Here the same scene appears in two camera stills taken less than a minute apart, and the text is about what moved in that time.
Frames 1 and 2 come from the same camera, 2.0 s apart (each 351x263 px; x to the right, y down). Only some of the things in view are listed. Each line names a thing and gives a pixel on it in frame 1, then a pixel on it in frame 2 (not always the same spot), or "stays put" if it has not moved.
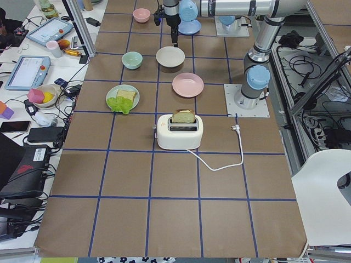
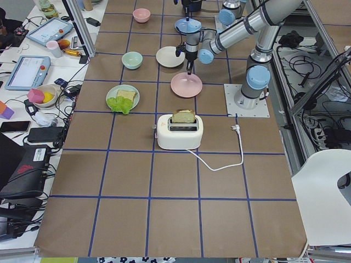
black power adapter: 92,22 stays put
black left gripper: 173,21 -> 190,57
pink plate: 187,85 stays put
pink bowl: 141,15 stays put
